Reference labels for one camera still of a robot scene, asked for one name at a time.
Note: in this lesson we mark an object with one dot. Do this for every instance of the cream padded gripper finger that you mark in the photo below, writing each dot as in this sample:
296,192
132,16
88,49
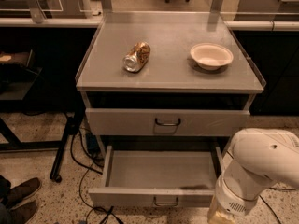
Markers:
217,215

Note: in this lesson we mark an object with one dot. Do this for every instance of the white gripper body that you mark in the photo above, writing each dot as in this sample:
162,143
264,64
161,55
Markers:
234,202

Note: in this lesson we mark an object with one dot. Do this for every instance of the grey drawer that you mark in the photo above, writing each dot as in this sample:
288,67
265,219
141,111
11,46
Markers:
158,178
176,122

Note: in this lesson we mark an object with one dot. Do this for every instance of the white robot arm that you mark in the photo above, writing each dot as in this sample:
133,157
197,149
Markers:
261,158

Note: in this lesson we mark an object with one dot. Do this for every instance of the grey drawer cabinet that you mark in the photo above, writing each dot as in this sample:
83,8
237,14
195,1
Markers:
170,79

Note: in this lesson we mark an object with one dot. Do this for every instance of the grey top drawer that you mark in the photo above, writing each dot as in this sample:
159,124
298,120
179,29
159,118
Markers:
176,122

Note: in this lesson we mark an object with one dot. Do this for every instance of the white paper bowl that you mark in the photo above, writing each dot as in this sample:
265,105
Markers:
211,56

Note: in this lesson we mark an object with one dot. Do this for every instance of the black metal stand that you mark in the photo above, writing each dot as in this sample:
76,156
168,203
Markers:
13,143

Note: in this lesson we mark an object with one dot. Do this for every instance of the crushed gold soda can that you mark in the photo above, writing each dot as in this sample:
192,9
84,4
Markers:
137,57

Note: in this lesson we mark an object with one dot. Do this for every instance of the brown shoe lower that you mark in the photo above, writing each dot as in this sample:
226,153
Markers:
24,213

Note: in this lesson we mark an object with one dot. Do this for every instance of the brown shoe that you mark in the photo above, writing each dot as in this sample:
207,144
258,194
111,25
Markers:
21,192
24,213

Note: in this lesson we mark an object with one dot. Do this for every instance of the brown shoe upper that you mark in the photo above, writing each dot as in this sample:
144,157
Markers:
21,192

